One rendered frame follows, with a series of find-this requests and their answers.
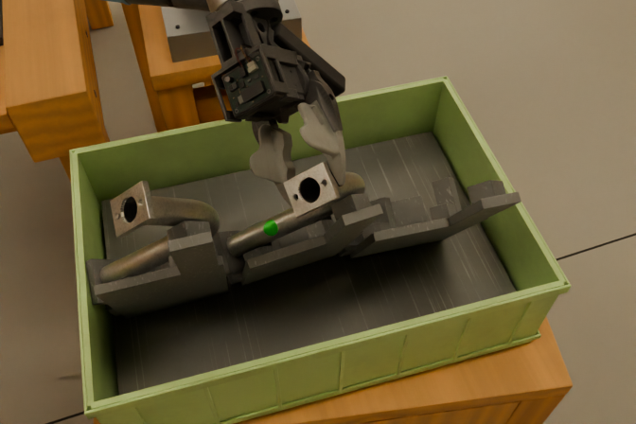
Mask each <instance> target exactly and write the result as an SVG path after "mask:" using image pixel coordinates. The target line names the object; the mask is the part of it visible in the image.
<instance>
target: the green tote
mask: <svg viewBox="0 0 636 424"><path fill-rule="evenodd" d="M336 100H337V103H338V108H339V113H340V117H341V121H342V126H343V130H342V133H343V138H344V149H345V150H347V149H352V148H356V147H360V146H365V145H370V144H374V143H379V142H383V141H388V140H392V139H397V138H401V137H406V136H410V135H415V134H420V133H427V132H433V135H434V137H435V138H436V140H437V142H438V144H439V146H440V148H441V150H442V151H443V153H444V154H445V156H446V158H447V160H448V162H449V164H450V167H451V169H452V170H453V172H454V174H455V176H456V178H457V180H458V182H459V184H460V186H461V187H462V188H463V190H464V192H465V194H466V196H467V198H468V201H469V202H470V198H469V194H468V189H467V187H468V186H474V185H477V184H480V183H482V182H485V181H489V180H495V181H503V185H504V189H505V193H506V194H508V193H513V192H516V191H515V189H514V187H513V186H512V185H511V183H510V182H509V180H508V178H507V177H506V175H505V173H504V171H503V169H502V167H501V166H500V164H499V162H498V161H497V159H496V157H495V156H494V154H493V152H492V151H491V149H490V147H489V145H488V144H487V142H486V141H485V139H484V137H483V136H482V134H481V132H480V131H479V129H478V127H477V126H476V124H475V122H474V120H473V119H472V117H471V115H470V114H469V112H468V110H467V108H466V106H465V105H464V103H463V101H462V99H461V98H460V97H459V95H458V94H457V92H456V90H455V89H454V87H453V85H452V84H451V81H450V80H449V78H448V76H444V77H439V78H434V79H425V80H421V81H416V82H411V83H406V84H400V85H396V86H391V87H386V88H381V89H377V90H372V91H367V92H362V93H358V94H353V95H347V96H342V97H336ZM277 124H278V128H280V129H282V130H284V131H285V132H287V133H290V134H291V140H292V148H291V160H292V161H293V160H298V159H302V158H307V157H311V156H316V155H320V154H322V153H321V152H320V151H318V150H316V149H314V148H312V147H310V146H309V145H308V144H307V143H306V142H305V141H304V139H303V137H302V136H301V133H300V129H301V128H302V127H303V126H304V120H303V118H302V116H301V115H300V113H299V111H298V112H296V113H295V114H293V115H290V116H289V122H288V123H287V124H281V123H278V122H277ZM258 149H259V145H258V143H257V141H256V138H255V136H254V132H253V128H252V121H245V119H242V121H241V122H230V121H225V119H223V120H218V121H213V122H208V123H203V124H199V125H194V126H189V127H183V128H179V129H174V130H169V131H164V132H156V133H151V134H146V135H141V136H136V137H131V138H126V139H121V140H116V141H112V142H107V143H102V144H97V145H93V146H88V147H83V148H77V149H72V150H69V157H70V174H71V190H72V207H73V224H74V241H75V258H76V274H77V291H78V307H79V340H80V356H81V374H82V390H83V407H84V414H85V415H86V416H87V418H88V419H90V418H94V417H96V418H97V420H98V421H99V423H100V424H234V423H238V422H241V421H244V420H248V419H252V418H255V417H259V416H262V415H268V414H271V413H275V412H279V411H282V410H286V409H289V408H292V407H296V406H299V405H303V404H307V403H310V402H313V401H316V400H320V399H324V398H330V397H334V396H337V395H340V394H343V393H347V392H351V391H354V390H358V389H362V388H364V387H368V386H371V385H375V384H379V383H382V382H386V381H389V380H395V379H398V378H402V377H406V376H409V375H413V374H416V373H419V372H423V371H426V370H430V369H434V368H436V367H440V366H444V365H447V364H451V363H454V362H460V361H463V360H467V359H471V358H474V357H478V356H481V355H485V354H488V353H491V352H495V351H499V350H502V349H506V348H508V347H512V346H516V345H522V344H526V343H529V342H531V341H532V340H536V339H539V338H540V336H541V334H539V327H540V325H541V324H542V322H543V320H544V319H545V317H546V315H547V313H548V312H549V310H550V308H551V307H552V305H553V304H554V303H555V301H556V299H557V297H558V295H559V294H563V293H565V292H568V291H569V289H570V287H571V284H570V282H569V280H568V279H567V277H566V275H565V274H564V272H563V271H562V270H561V268H560V266H559V265H558V263H557V260H556V259H555V257H554V255H553V254H552V252H551V250H550V249H549V247H548V245H547V244H546V242H545V240H544V239H543V237H542V235H541V233H540V232H539V230H538V228H537V226H536V225H535V224H534V222H533V220H532V219H531V217H530V215H529V213H528V212H527V210H526V208H525V207H524V205H523V203H522V202H520V203H517V204H515V205H513V206H511V207H509V208H506V209H505V210H503V211H501V212H499V213H497V214H495V215H493V216H491V217H488V219H487V220H485V221H481V224H482V226H483V228H484V230H485V232H486V234H487V236H488V238H489V240H490V242H491V244H492V246H493V248H494V250H495V251H496V253H497V255H498V257H499V259H500V261H501V262H502V264H503V266H504V268H505V270H506V272H507V274H508V276H509V278H510V280H511V282H512V283H513V285H514V287H515V289H516V292H512V293H509V294H505V295H501V296H497V297H494V298H490V299H487V300H483V301H479V302H475V303H472V304H468V305H464V306H461V307H457V308H453V309H447V310H443V311H439V312H436V313H432V314H429V315H425V316H421V317H417V318H414V319H410V320H407V321H403V322H399V323H395V324H392V325H388V326H385V327H378V328H374V329H370V330H366V331H364V332H360V333H356V334H352V335H348V336H344V337H342V338H338V339H334V340H330V341H326V342H322V343H319V344H313V345H309V346H305V347H301V348H298V349H294V350H291V351H287V352H283V353H279V354H276V355H272V356H269V357H265V358H261V359H257V360H254V361H250V362H244V363H240V364H236V365H233V366H229V367H225V368H222V369H218V370H214V371H211V372H207V373H203V374H200V375H196V376H192V377H189V378H185V379H181V380H175V381H171V382H168V383H164V384H160V385H156V386H152V387H149V388H146V389H142V390H138V391H134V392H130V393H127V394H124V395H119V393H118V382H117V372H116V361H115V341H114V331H113V320H112V314H111V313H110V312H109V311H107V310H106V308H105V305H93V302H92V296H91V291H90V285H89V279H88V273H87V268H86V261H87V260H89V259H91V258H93V259H107V258H106V248H105V237H104V227H103V217H102V206H101V201H105V200H109V199H113V198H115V197H117V196H119V195H120V194H122V193H123V192H125V191H126V190H128V189H129V188H131V187H133V186H135V185H136V184H138V183H139V182H141V181H148V182H149V187H150V190H154V189H159V188H163V187H168V186H176V185H180V184H185V183H190V182H195V181H199V180H203V179H208V178H213V177H217V176H222V175H226V174H231V173H235V172H240V171H244V170H249V169H250V163H249V160H250V157H251V155H252V154H254V153H255V152H256V151H257V150H258ZM470 204H472V203H470Z"/></svg>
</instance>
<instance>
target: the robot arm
mask: <svg viewBox="0 0 636 424"><path fill-rule="evenodd" d="M104 1H110V2H117V3H124V4H125V5H130V4H137V5H149V6H160V7H174V8H177V9H199V10H206V11H210V14H208V15H207V16H206V17H205V18H206V21H207V23H208V27H209V30H210V33H211V36H212V39H213V42H214V45H215V47H216V50H217V53H218V56H219V59H220V62H221V69H220V70H219V71H217V72H216V73H214V74H213V75H211V79H212V81H213V84H214V87H215V90H216V93H217V96H218V99H219V102H220V105H221V109H222V113H223V116H224V119H225V121H230V122H241V121H242V119H245V121H252V128H253V132H254V136H255V138H256V141H257V143H258V145H259V149H258V150H257V151H256V152H255V153H254V154H252V155H251V157H250V160H249V163H250V169H251V171H252V172H253V173H254V174H255V175H256V176H258V177H261V178H263V179H266V180H269V181H272V182H274V184H275V185H276V187H277V189H278V191H279V192H280V194H281V196H282V197H283V198H284V200H285V201H286V202H287V203H288V204H289V205H290V207H292V204H291V201H290V199H289V196H288V193H287V191H286V188H285V187H284V184H283V183H284V182H286V181H288V180H289V179H291V178H293V177H295V166H294V164H293V163H292V157H291V152H292V136H291V134H290V133H288V132H285V131H284V130H282V129H280V128H278V124H277V122H278V123H281V124H287V123H288V122H289V116H290V115H293V114H295V113H296V112H298V111H299V113H300V115H301V116H302V118H303V120H304V126H303V127H302V128H301V129H300V133H301V136H302V137H303V139H304V141H305V142H306V143H307V144H308V145H309V146H310V147H312V148H314V149H316V150H318V151H320V152H321V153H322V154H323V155H324V156H325V157H326V158H327V160H328V165H329V170H330V172H331V174H332V176H333V178H334V180H335V181H336V183H337V185H338V186H343V185H344V184H345V142H344V138H343V133H342V130H343V126H342V121H341V117H340V113H339V108H338V103H337V100H336V97H337V96H338V95H340V94H342V93H343V92H344V91H345V77H344V76H343V75H342V74H341V73H340V72H338V71H337V70H336V69H335V68H334V67H332V66H331V65H330V64H329V63H328V62H326V61H325V60H324V59H323V58H322V57H320V56H319V55H318V54H317V53H316V52H315V51H313V50H312V49H311V48H310V47H309V46H308V45H306V44H305V43H304V42H303V41H301V40H300V39H299V38H298V37H297V36H296V35H294V34H293V33H292V32H291V31H290V30H288V29H287V28H286V27H285V26H284V25H282V24H281V21H282V19H283V13H282V11H281V8H280V6H279V3H278V1H279V0H104ZM224 74H225V75H224ZM222 75H223V76H222ZM220 89H224V90H225V91H226V94H227V96H228V99H229V102H230V105H231V108H232V111H226V108H225V105H224V101H223V98H222V95H221V90H220ZM276 120H277V121H276Z"/></svg>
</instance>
